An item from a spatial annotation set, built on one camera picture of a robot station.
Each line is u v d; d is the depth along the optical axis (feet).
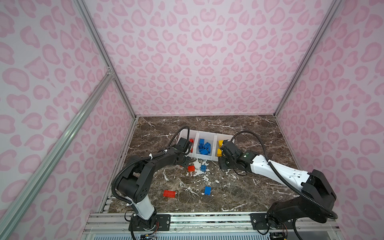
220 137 3.34
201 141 3.39
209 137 3.40
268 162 1.72
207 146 3.24
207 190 2.74
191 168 3.05
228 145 2.14
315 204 1.26
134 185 1.53
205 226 2.37
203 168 2.96
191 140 3.30
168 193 2.69
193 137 3.23
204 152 3.15
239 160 1.99
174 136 2.46
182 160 2.63
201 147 3.18
